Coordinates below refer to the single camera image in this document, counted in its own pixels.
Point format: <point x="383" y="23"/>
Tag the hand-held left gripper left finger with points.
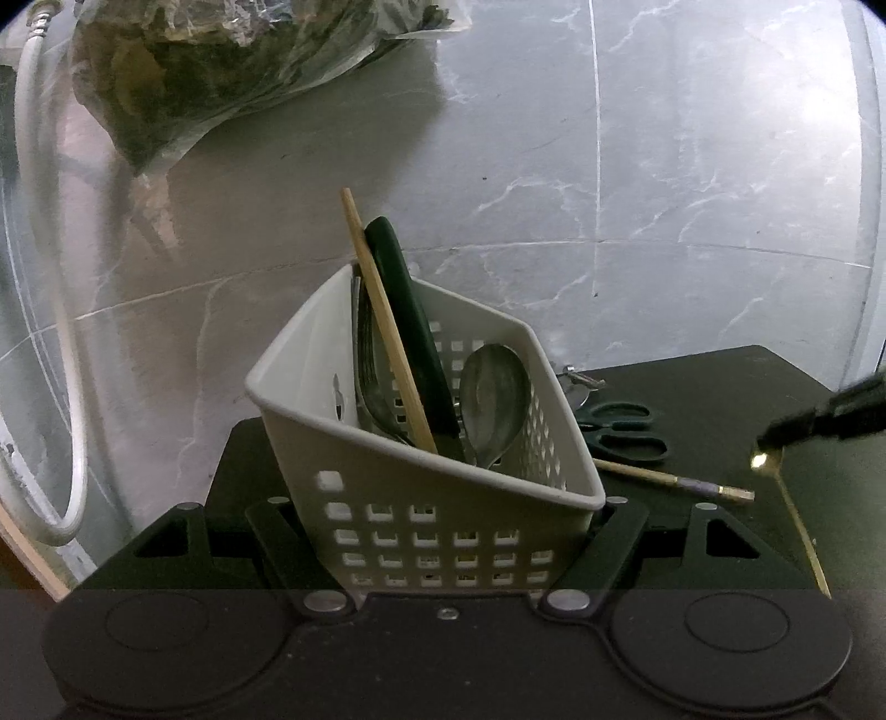
<point x="277" y="536"/>

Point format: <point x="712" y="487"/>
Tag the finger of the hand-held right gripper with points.
<point x="830" y="419"/>

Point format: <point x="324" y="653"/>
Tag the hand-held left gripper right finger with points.
<point x="616" y="536"/>

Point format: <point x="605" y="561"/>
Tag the wooden chopstick with decorated end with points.
<point x="664" y="479"/>

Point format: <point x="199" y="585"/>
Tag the gold spoon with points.
<point x="803" y="533"/>

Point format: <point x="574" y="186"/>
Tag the white perforated utensil basket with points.
<point x="415" y="491"/>

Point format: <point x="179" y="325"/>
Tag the steel fork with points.
<point x="370" y="374"/>

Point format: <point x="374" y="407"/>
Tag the steel spoon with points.
<point x="493" y="394"/>

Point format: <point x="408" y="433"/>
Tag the plain wooden chopstick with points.
<point x="387" y="325"/>

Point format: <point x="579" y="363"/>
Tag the clear bag of dried leaves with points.
<point x="242" y="69"/>

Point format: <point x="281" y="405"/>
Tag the grey metal frame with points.
<point x="873" y="208"/>

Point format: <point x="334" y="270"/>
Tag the brown wooden frame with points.
<point x="31" y="561"/>

